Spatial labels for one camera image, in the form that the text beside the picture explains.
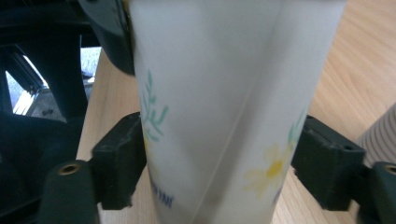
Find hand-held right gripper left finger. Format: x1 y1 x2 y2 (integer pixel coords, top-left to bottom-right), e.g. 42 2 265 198
91 111 148 211

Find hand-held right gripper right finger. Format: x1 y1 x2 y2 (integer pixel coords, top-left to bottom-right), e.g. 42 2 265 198
290 114 367 212

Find stack of white paper cups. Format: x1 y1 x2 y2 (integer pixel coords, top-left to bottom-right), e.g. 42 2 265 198
355 103 396 168

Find flower print paper cup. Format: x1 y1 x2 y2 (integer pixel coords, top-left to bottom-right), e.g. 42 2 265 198
128 0 347 224

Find black stand legs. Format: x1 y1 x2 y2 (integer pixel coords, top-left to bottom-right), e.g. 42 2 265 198
0 31 92 123

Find aluminium floor rail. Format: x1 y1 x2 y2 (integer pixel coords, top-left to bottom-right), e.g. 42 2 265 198
11 88 36 117

